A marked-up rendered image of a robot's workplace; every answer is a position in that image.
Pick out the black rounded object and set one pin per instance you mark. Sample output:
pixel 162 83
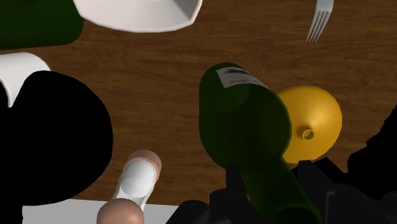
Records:
pixel 52 139

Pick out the dark green rounded object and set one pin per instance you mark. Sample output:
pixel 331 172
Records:
pixel 34 21

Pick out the white cup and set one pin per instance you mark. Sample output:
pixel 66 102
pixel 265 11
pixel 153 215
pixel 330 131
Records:
pixel 18 69

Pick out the silver fork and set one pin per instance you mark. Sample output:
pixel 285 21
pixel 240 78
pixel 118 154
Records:
pixel 319 18

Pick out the white bowl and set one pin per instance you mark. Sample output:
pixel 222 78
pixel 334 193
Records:
pixel 136 15

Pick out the white bottle with pink cap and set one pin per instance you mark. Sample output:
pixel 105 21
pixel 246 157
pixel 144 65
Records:
pixel 138 180

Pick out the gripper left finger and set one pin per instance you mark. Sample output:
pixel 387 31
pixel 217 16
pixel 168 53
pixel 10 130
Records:
pixel 223 206

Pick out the yellow funnel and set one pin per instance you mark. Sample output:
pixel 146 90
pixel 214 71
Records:
pixel 316 111

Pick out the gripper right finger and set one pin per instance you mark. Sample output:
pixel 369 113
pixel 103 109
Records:
pixel 338 204

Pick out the green bottle with white label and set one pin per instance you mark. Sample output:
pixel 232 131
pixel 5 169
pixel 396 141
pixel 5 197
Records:
pixel 245 130

